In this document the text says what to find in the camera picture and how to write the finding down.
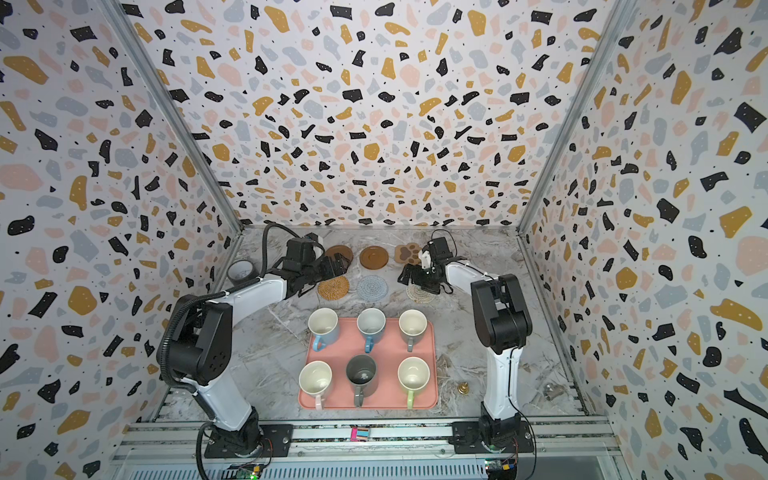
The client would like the brown wooden coaster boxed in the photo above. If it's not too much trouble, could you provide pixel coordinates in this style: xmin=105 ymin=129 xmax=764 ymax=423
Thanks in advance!
xmin=359 ymin=245 xmax=389 ymax=270
xmin=325 ymin=244 xmax=354 ymax=263

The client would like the paw print wooden coaster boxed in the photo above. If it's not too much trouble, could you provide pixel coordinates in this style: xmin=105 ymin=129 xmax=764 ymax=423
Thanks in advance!
xmin=394 ymin=243 xmax=422 ymax=265

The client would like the beige patterned round coaster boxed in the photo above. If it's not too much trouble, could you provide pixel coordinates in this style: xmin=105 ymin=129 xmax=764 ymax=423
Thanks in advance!
xmin=406 ymin=284 xmax=436 ymax=304

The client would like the woven rattan coaster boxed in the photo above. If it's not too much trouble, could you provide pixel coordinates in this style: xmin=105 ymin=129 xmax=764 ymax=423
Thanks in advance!
xmin=318 ymin=276 xmax=350 ymax=301

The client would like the white mug grey handle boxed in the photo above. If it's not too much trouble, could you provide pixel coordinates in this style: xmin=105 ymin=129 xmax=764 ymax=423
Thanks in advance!
xmin=398 ymin=309 xmax=429 ymax=352

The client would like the light blue mug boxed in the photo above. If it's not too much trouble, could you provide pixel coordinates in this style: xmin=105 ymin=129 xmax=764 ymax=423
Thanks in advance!
xmin=356 ymin=308 xmax=387 ymax=354

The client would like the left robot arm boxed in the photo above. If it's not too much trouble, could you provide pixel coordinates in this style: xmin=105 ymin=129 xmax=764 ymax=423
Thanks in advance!
xmin=156 ymin=233 xmax=351 ymax=457

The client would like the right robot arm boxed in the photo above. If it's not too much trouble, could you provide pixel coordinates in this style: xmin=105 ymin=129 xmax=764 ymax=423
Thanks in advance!
xmin=398 ymin=237 xmax=533 ymax=453

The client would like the light blue round coaster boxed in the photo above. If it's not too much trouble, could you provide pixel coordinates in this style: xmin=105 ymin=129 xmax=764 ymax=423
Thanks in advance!
xmin=356 ymin=275 xmax=389 ymax=303

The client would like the black tape roll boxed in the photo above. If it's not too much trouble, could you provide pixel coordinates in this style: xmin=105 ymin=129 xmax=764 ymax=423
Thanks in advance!
xmin=226 ymin=259 xmax=259 ymax=285

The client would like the dark grey mug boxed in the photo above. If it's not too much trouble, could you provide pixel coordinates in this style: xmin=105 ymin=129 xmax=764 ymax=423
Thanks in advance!
xmin=345 ymin=354 xmax=379 ymax=408

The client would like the pink silicone tray mat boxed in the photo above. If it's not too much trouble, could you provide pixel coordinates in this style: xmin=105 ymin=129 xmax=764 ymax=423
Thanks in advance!
xmin=298 ymin=318 xmax=439 ymax=410

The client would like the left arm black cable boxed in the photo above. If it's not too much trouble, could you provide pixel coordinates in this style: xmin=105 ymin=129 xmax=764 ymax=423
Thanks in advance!
xmin=261 ymin=221 xmax=307 ymax=277

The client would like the white mug blue handle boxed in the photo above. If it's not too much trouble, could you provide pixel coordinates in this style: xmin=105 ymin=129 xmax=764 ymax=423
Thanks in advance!
xmin=307 ymin=308 xmax=340 ymax=352

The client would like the white mug green handle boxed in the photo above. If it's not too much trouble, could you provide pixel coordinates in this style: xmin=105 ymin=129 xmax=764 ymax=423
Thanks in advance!
xmin=397 ymin=356 xmax=431 ymax=409

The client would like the white mug pink handle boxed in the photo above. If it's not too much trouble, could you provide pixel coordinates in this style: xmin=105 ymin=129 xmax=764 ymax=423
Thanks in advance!
xmin=299 ymin=360 xmax=334 ymax=410

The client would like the aluminium front rail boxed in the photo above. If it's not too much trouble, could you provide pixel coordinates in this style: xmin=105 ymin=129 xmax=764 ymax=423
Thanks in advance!
xmin=104 ymin=416 xmax=630 ymax=479

